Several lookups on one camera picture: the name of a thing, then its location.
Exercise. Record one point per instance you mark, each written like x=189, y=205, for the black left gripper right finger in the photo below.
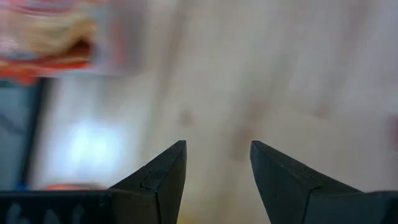
x=280, y=186

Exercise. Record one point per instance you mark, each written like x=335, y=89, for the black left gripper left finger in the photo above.
x=168, y=186

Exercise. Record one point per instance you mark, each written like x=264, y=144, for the clear plastic bin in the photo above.
x=124, y=37

